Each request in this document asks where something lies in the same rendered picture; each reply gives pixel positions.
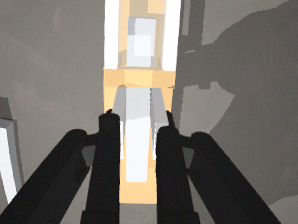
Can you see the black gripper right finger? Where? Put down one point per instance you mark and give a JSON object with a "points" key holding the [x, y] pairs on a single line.
{"points": [[226, 193]]}

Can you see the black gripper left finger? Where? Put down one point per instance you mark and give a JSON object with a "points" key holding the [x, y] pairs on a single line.
{"points": [[48, 193]]}

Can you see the white square stick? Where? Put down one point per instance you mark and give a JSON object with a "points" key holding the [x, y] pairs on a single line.
{"points": [[8, 160], [138, 108]]}

